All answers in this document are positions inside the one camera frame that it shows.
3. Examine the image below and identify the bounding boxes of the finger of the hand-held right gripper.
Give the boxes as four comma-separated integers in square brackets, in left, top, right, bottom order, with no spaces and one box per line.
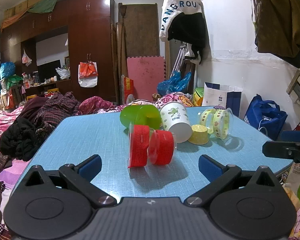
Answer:
[262,141,300,173]
[281,130,300,143]

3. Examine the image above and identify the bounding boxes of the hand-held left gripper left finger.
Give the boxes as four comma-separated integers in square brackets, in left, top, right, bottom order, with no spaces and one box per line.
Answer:
[25,154,117,209]

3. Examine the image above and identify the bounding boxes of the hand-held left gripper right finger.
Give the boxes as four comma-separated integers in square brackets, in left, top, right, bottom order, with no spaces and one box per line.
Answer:
[184,154,282,207]

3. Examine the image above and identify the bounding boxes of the small yellow dotted cup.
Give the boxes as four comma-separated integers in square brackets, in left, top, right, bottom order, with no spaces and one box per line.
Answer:
[188,124,209,146]

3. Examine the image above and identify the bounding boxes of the yellow-banded clear cup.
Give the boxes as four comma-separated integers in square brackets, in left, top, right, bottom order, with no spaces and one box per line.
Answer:
[212,108,235,140]
[199,108,217,134]

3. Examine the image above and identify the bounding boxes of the short red-banded clear cup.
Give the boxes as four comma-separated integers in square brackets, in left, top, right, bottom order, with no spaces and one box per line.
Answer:
[148,129,177,166]

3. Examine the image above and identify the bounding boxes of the tall red-banded clear cup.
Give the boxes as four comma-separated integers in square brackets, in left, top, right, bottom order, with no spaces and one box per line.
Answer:
[127,124,151,168]

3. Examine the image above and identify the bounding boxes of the white paper cup green print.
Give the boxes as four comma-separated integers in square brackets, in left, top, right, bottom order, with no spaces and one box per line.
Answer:
[160,101,193,144]

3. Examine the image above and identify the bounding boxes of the green plastic cup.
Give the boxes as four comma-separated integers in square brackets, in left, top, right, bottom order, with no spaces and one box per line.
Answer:
[119,105,163,131]

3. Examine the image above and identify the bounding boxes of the blue tote bag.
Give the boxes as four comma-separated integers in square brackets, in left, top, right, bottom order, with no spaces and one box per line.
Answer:
[243,94,289,141]

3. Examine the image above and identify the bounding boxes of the red floral cloth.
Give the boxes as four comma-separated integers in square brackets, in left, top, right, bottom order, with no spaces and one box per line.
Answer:
[78,96,120,116]

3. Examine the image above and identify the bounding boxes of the dark plaid cloth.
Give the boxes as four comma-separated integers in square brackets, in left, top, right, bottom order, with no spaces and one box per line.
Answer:
[20,91,81,132]

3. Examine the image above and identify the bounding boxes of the white and blue paper bag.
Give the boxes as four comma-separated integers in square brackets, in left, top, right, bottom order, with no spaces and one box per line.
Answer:
[202,82,243,117]

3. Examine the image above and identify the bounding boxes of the green cardboard box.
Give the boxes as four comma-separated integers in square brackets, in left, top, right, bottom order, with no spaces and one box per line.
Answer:
[192,87,206,107]

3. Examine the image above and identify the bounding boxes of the black cloth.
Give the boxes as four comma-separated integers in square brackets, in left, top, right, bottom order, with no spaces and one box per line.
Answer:
[0,117,42,162]

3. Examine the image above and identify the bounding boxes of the red snack bag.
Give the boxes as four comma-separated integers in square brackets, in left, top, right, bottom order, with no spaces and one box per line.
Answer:
[123,76,135,105]

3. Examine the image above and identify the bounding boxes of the blue plastic bag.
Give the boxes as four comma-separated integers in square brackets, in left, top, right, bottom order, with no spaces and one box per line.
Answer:
[157,71,192,96]

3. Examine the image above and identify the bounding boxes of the orange and white plastic bag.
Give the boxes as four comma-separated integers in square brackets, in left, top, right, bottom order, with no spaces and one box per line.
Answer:
[78,61,99,88]

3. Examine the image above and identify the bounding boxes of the pink floral blanket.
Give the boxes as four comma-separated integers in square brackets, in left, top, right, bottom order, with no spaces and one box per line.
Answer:
[0,105,27,159]

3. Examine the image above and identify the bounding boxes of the pink foam mat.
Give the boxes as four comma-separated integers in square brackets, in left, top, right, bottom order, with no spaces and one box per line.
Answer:
[126,56,166,101]

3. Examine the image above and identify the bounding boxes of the black television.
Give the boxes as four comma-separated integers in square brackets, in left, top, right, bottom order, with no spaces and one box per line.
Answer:
[37,59,62,81]

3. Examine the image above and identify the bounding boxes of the metal crutches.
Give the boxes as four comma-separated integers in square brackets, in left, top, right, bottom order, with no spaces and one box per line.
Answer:
[170,43,188,78]

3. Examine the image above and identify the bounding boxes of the hanging brown clothes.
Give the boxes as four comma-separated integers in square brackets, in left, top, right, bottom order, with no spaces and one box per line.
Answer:
[250,0,300,68]

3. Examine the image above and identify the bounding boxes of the blue patterned bags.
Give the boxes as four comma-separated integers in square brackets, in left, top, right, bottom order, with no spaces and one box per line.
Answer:
[0,62,16,99]

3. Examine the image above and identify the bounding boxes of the small hanging plastic bag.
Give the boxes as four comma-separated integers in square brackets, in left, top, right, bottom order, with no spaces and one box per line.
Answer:
[21,48,33,67]

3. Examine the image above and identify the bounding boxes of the brown wooden wardrobe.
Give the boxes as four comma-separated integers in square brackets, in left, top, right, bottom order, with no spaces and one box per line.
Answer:
[0,0,116,103]

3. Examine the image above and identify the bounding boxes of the brown wooden board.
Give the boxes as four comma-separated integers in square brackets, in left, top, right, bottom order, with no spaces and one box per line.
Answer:
[118,2,161,58]

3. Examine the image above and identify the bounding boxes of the white and black hoodie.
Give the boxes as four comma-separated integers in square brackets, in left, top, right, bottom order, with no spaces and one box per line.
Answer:
[159,0,207,65]

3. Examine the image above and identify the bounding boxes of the cardboard boxes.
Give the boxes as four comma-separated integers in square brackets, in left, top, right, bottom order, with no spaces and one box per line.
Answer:
[3,0,56,19]

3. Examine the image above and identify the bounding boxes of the wall power socket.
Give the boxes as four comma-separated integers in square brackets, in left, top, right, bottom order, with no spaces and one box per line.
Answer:
[286,69,300,103]

